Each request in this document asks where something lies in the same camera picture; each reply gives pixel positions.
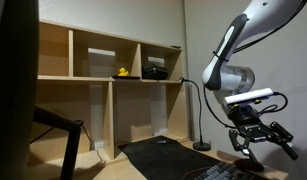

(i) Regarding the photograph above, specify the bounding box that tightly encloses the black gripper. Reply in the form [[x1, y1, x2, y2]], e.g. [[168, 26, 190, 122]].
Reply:
[[227, 104, 299, 161]]

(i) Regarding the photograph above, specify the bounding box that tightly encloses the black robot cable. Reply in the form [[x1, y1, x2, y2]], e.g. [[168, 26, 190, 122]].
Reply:
[[202, 0, 307, 130]]

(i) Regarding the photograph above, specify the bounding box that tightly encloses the yellow rubber duck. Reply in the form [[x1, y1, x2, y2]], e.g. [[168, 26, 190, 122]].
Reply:
[[118, 68, 129, 76]]

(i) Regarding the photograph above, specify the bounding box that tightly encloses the black computer mouse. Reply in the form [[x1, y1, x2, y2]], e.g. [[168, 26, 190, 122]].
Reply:
[[234, 159, 264, 172]]

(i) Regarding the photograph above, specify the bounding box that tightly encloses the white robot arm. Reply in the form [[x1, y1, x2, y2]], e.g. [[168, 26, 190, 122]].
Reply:
[[202, 0, 307, 160]]

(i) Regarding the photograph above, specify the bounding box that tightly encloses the black gooseneck desk lamp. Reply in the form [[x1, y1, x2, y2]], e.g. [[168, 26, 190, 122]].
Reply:
[[180, 77, 211, 151]]

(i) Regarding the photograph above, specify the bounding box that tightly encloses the wooden shelf unit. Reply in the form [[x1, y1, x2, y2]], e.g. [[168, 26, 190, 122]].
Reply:
[[36, 21, 190, 160]]

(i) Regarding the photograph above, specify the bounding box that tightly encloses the black monitor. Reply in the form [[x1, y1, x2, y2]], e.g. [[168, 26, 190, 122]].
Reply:
[[0, 0, 39, 180]]

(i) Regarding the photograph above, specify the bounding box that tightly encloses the black case on shelf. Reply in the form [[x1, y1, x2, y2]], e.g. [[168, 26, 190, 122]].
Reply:
[[142, 63, 169, 80]]

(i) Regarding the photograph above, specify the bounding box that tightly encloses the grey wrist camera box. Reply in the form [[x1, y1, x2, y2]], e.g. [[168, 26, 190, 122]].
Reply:
[[223, 88, 274, 106]]

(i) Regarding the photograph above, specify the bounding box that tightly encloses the black tray under duck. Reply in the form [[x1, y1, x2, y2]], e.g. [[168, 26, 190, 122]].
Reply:
[[111, 76, 140, 80]]

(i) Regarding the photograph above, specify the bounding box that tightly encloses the dark mechanical keyboard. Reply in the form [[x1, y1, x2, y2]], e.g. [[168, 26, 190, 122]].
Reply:
[[181, 162, 255, 180]]

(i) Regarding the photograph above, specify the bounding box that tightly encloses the black desk mat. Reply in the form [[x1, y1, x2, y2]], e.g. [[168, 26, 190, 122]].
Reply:
[[118, 136, 218, 180]]

